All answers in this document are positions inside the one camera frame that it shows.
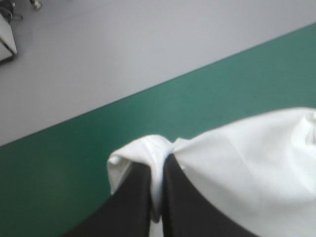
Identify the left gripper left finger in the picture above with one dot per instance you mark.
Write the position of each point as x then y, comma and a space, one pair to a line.
126, 205

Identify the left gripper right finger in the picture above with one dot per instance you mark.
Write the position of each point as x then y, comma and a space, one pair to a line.
195, 209

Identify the white T-shirt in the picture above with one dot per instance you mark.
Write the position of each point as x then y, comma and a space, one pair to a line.
247, 168

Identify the white cabinet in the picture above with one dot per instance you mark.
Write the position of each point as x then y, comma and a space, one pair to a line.
6, 39

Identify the chair caster wheel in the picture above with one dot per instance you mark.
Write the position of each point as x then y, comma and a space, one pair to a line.
36, 3

